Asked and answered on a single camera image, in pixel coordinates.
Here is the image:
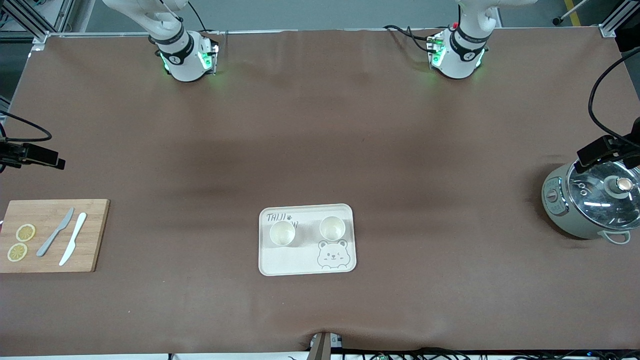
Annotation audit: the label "white plastic knife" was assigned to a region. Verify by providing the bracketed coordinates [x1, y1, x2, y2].
[59, 212, 87, 267]

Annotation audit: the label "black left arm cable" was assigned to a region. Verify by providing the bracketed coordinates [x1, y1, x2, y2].
[588, 47, 640, 148]

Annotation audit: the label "wooden cutting board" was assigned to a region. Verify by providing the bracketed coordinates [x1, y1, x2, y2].
[0, 199, 111, 273]

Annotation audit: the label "white IKEA cup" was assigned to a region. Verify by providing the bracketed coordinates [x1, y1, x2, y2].
[319, 215, 347, 242]
[269, 221, 297, 247]

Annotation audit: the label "black arm base cables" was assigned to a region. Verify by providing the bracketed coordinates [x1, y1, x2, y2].
[384, 24, 442, 54]

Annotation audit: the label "grey plastic knife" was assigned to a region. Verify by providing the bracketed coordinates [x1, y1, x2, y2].
[36, 207, 75, 258]

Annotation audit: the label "grey metal mounting post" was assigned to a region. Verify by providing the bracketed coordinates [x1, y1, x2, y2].
[309, 331, 344, 360]

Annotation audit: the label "aluminium frame profile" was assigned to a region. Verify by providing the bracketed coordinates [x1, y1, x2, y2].
[0, 0, 76, 45]
[600, 0, 640, 38]

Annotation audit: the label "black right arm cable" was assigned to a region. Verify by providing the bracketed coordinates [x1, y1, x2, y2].
[0, 111, 53, 143]

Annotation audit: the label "black equipment box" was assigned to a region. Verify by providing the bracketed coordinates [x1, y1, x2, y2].
[614, 22, 640, 53]

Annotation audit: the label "brown table cover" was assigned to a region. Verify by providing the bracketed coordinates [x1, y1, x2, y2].
[0, 27, 640, 357]

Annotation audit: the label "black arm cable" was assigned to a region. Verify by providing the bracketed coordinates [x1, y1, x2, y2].
[0, 111, 53, 143]
[588, 47, 640, 148]

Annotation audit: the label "cream tray with bear print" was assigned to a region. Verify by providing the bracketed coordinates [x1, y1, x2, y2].
[258, 203, 357, 277]

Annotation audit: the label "glass pot lid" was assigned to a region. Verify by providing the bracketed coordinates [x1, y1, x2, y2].
[567, 160, 640, 224]

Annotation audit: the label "grey-green electric pot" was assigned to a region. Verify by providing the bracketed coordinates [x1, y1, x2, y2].
[541, 160, 640, 246]

